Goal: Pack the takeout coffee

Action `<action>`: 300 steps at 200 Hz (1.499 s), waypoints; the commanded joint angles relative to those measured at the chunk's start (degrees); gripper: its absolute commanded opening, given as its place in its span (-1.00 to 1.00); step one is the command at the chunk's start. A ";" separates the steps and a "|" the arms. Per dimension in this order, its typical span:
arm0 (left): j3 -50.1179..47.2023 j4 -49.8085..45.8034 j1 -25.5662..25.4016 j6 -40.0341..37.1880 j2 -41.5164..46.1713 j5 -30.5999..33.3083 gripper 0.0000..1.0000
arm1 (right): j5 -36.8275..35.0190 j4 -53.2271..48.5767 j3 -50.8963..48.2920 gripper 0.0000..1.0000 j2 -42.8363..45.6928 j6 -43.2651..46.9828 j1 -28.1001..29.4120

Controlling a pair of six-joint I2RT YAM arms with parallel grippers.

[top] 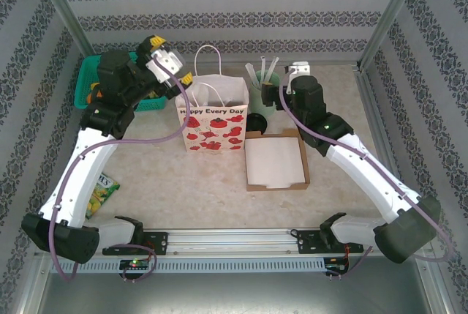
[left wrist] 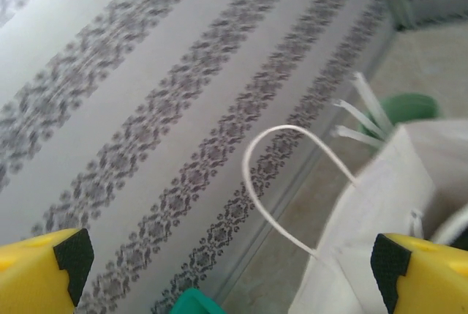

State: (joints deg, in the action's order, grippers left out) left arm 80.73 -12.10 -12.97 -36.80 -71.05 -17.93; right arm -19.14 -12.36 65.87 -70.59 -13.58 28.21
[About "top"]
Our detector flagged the brown cardboard tray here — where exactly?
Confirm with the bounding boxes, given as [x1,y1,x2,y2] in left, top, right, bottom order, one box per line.
[244,129,312,192]

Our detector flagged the red white paper gift bag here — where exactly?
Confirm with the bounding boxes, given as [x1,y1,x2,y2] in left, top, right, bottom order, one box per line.
[175,45,251,154]

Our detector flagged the teal plastic basket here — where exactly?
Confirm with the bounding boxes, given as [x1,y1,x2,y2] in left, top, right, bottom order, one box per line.
[74,52,170,112]

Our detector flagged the mint green straw holder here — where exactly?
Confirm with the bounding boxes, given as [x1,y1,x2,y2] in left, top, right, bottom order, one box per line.
[249,70,282,119]

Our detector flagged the black plastic cup lid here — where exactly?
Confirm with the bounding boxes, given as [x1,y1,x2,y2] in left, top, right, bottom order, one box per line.
[246,112,269,134]

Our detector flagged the white napkin stack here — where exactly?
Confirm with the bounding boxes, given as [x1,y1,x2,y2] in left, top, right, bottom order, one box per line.
[244,136,306,189]

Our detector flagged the green candy bag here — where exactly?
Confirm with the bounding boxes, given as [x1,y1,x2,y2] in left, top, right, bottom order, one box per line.
[84,171,121,220]

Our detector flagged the small controller board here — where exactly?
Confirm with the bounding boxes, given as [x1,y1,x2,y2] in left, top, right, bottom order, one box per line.
[325,257,350,275]
[119,258,151,271]

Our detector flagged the grey metal panel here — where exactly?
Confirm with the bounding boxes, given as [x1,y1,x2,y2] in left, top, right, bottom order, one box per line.
[21,273,451,314]

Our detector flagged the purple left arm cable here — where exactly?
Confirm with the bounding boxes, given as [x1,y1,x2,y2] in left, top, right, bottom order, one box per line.
[49,56,192,283]

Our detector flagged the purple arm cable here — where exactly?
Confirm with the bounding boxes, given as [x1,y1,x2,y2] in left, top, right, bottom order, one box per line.
[49,56,192,283]
[279,68,455,279]

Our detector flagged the aluminium side rail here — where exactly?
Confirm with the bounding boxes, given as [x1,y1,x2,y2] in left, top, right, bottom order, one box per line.
[352,63,431,233]
[50,108,92,230]

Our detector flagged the aluminium frame post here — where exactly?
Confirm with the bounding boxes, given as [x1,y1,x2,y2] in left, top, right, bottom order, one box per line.
[31,0,94,63]
[356,0,427,70]

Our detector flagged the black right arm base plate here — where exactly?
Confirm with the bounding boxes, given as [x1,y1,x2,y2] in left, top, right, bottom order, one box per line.
[295,229,364,255]

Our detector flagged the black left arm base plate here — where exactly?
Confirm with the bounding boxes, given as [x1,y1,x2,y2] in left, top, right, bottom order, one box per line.
[102,231,170,256]

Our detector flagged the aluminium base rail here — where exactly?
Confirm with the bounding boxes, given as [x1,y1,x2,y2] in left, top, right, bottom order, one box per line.
[34,228,434,257]

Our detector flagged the slotted grey cable duct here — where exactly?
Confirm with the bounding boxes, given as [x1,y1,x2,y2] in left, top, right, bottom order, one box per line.
[49,258,326,274]

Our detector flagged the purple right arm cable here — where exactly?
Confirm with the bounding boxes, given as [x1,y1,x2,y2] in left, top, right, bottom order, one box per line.
[279,68,455,279]

